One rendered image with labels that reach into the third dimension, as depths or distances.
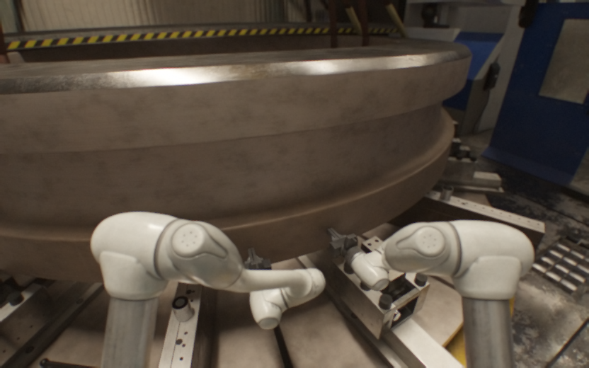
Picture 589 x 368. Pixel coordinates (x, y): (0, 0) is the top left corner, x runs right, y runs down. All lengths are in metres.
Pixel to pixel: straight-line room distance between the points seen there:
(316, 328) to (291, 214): 0.82
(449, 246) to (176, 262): 0.56
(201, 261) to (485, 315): 0.62
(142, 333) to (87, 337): 1.51
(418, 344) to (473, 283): 1.05
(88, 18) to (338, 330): 3.92
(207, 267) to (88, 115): 0.77
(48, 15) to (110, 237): 3.66
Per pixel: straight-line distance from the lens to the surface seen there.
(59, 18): 4.19
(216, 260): 0.58
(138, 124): 1.13
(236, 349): 1.86
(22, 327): 2.15
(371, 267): 1.24
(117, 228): 0.69
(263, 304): 1.09
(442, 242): 0.68
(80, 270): 1.65
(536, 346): 2.73
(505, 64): 7.02
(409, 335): 1.79
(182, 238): 0.57
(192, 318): 1.56
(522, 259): 0.81
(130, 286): 0.68
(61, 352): 2.26
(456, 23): 5.76
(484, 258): 0.76
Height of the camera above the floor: 1.89
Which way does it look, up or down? 29 degrees down
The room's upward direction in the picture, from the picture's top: 1 degrees counter-clockwise
